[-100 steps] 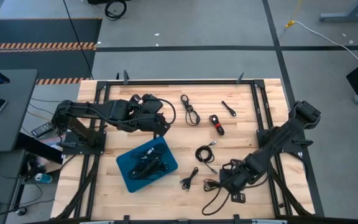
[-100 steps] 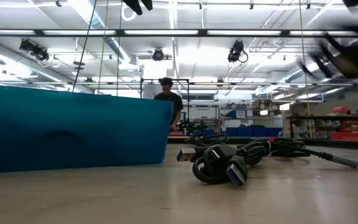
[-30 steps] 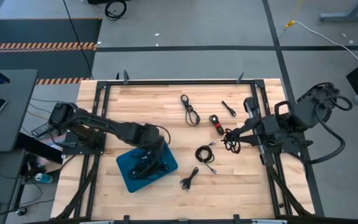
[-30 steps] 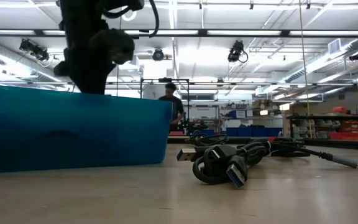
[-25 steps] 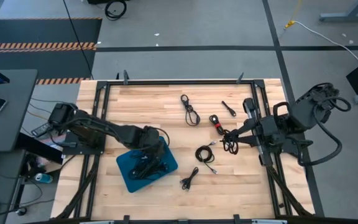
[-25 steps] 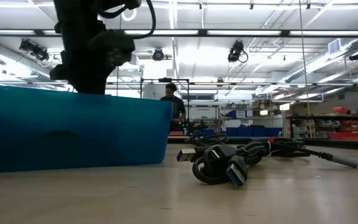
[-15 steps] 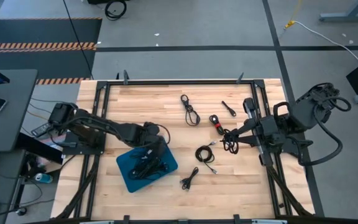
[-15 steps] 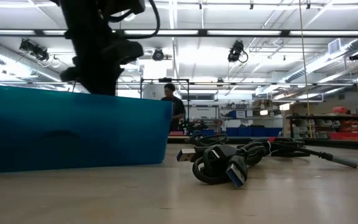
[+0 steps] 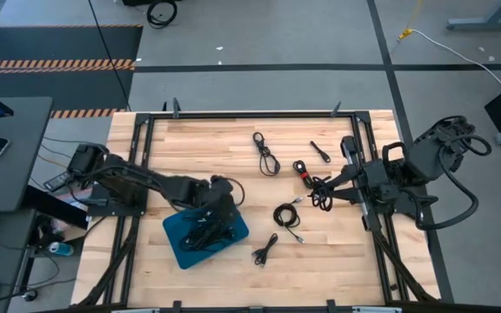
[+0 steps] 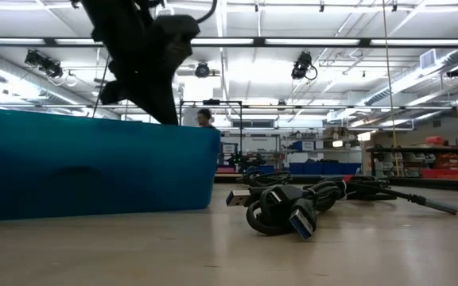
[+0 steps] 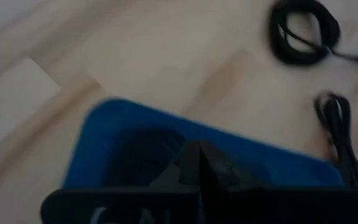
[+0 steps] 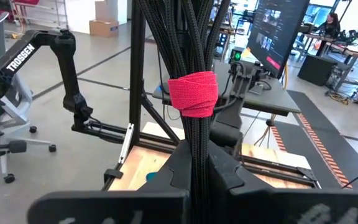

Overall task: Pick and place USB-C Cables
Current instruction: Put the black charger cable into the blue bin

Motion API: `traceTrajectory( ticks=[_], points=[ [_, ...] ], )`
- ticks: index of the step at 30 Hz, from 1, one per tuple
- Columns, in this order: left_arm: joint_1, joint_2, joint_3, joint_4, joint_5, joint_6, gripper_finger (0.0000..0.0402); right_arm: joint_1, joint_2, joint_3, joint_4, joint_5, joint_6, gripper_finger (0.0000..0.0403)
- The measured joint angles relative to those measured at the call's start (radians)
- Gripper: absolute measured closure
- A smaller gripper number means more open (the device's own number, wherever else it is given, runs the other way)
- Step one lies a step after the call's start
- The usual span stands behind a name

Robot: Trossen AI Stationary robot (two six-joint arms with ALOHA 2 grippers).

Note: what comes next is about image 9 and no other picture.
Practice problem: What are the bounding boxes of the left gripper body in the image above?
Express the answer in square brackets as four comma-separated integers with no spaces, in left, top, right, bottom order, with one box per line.
[204,176,241,225]

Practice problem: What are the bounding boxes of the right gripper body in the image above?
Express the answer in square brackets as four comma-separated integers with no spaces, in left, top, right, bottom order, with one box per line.
[341,135,402,232]

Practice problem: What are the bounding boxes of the black cable bundle silver plugs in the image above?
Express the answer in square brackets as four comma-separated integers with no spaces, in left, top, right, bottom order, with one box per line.
[184,207,234,231]

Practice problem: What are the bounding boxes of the thin black cable bundle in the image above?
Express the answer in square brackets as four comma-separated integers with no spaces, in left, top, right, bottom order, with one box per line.
[310,175,335,213]

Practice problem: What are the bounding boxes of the compact black cable red strap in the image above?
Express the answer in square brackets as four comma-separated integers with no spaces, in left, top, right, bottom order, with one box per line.
[292,159,317,189]

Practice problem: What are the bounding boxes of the black braided cable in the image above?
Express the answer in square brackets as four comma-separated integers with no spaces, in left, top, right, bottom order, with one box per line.
[272,196,307,245]

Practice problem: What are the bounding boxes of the long black zip-tied cable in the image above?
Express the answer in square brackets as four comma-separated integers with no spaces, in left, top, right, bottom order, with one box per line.
[251,131,282,178]

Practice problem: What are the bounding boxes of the blue plastic tray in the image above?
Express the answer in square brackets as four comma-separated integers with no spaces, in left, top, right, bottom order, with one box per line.
[162,202,251,271]

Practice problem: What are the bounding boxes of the black USB-A cable bundle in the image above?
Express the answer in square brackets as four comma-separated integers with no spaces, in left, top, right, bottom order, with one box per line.
[251,232,279,267]

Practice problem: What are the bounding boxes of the black controller box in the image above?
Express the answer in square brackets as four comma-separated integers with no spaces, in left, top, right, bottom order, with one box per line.
[43,170,76,193]

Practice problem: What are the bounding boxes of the teal drink can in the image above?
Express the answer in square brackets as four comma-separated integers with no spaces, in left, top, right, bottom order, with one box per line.
[47,241,76,257]

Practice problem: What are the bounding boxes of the grey table leg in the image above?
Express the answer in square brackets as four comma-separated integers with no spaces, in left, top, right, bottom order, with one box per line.
[445,0,501,31]

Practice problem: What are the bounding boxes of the black hazard-striped floor mat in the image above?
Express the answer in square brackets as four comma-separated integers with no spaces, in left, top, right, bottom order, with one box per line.
[0,24,144,119]

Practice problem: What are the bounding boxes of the grey desk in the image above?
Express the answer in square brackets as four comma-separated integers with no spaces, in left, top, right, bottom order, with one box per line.
[0,96,54,214]

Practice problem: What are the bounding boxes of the black aluminium rig frame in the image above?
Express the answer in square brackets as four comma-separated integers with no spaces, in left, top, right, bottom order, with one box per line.
[75,110,445,313]

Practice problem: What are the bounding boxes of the black cable conduit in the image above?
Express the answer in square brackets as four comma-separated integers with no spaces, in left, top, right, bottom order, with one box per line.
[400,130,494,232]

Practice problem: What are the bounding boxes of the yellow hanging power cord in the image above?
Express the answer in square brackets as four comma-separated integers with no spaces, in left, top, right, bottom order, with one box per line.
[397,0,426,42]

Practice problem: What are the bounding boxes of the white floor cable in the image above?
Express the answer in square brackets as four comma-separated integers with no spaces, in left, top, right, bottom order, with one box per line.
[410,28,501,88]

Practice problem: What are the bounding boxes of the thin black hanging cable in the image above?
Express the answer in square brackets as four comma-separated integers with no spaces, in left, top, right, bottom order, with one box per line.
[87,0,133,112]

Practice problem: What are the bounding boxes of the coiled black floor cable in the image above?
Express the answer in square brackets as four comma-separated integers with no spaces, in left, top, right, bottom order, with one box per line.
[146,0,179,30]

